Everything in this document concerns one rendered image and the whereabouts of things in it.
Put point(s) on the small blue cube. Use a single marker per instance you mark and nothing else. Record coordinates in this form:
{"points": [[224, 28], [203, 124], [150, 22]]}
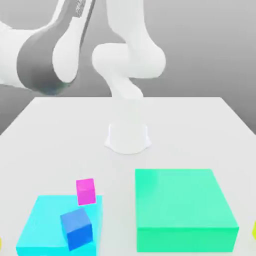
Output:
{"points": [[77, 228]]}

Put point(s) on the small magenta cube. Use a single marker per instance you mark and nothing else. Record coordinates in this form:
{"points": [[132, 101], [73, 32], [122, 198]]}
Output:
{"points": [[86, 192]]}

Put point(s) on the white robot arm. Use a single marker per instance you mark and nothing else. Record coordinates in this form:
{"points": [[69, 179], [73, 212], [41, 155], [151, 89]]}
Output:
{"points": [[128, 60]]}

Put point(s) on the large cyan box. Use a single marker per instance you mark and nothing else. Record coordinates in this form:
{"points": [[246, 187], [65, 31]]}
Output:
{"points": [[42, 224]]}

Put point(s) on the large green box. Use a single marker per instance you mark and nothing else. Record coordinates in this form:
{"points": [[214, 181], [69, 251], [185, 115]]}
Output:
{"points": [[180, 204]]}

